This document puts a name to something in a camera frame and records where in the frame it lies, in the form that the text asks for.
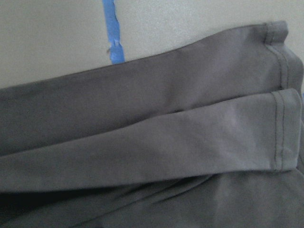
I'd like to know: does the dark brown t-shirt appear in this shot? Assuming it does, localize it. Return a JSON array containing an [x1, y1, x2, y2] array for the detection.
[[0, 21, 304, 228]]

